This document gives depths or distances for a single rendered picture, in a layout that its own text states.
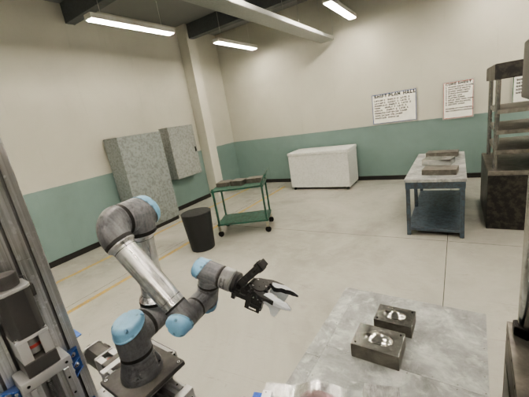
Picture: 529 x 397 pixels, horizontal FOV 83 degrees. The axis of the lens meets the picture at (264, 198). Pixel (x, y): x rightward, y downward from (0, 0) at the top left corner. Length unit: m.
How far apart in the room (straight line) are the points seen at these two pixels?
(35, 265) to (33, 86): 5.32
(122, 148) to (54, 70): 1.63
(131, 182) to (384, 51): 5.91
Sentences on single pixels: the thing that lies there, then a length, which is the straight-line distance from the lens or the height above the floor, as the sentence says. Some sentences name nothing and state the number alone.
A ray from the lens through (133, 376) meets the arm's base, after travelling 1.33.
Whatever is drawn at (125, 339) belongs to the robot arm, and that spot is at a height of 1.23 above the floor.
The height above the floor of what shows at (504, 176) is 0.71.
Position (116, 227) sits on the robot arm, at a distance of 1.06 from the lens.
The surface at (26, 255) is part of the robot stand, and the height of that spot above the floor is 1.59.
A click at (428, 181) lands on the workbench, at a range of 4.41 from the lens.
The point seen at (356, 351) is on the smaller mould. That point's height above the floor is 0.83.
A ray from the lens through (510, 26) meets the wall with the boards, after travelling 7.54.
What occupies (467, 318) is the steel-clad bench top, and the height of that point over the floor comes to 0.80.
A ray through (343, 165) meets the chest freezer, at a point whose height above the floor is 0.56.
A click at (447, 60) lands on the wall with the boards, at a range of 7.47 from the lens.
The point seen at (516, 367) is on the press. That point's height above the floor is 0.78.
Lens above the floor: 1.89
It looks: 15 degrees down
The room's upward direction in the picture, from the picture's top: 9 degrees counter-clockwise
